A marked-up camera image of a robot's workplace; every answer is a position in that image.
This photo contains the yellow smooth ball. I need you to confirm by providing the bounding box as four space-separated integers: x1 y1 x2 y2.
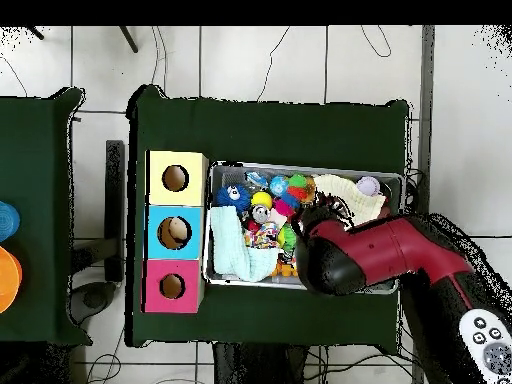
250 190 274 210

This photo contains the cream muslin cloth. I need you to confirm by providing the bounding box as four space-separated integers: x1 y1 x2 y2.
313 173 388 227

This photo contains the black stand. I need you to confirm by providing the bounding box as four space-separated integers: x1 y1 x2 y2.
69 139 126 326

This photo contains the blue plastic cup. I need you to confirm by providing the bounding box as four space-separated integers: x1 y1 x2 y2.
0 200 21 243

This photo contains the shallow clear mesh bin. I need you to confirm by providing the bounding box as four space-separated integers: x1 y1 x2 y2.
202 160 405 296

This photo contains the light blue muslin cloth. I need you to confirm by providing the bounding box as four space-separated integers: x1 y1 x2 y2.
209 205 281 283

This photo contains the white baseball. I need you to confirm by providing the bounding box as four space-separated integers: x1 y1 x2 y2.
355 175 382 198

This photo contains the green spiky ball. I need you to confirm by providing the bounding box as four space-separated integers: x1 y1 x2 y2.
277 223 298 253

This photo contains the crushed drink can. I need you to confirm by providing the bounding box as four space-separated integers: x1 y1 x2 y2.
250 203 271 224

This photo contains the colourful rope knot toy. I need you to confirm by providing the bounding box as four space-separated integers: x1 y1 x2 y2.
243 221 281 250

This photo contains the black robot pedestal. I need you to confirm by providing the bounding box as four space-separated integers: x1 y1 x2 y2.
211 341 309 384

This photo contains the blue spiky ball with eyes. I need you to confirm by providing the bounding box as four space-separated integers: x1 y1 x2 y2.
215 184 251 213

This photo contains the green covered side table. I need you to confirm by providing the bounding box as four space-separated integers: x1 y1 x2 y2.
0 86 93 346

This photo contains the multicolour spiky caterpillar toy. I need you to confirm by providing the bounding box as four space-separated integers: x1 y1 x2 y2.
273 173 309 219

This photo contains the blue globe ball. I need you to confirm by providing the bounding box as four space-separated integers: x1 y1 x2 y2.
268 174 290 197

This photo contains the dark green table cloth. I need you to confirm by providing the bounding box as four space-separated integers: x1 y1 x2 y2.
125 83 411 355

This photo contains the wooden three-hole box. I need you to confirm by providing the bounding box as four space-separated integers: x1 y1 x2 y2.
141 149 210 314

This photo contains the orange plastic bowl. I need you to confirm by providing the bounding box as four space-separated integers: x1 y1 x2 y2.
0 245 23 314

